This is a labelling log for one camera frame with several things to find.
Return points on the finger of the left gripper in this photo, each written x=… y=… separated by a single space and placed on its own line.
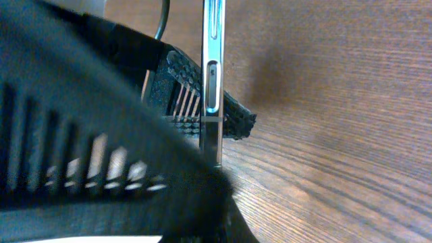
x=173 y=90

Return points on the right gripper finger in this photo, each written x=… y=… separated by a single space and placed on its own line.
x=82 y=154

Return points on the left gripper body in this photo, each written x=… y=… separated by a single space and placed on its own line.
x=130 y=52

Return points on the black smartphone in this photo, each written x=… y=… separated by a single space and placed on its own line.
x=211 y=115

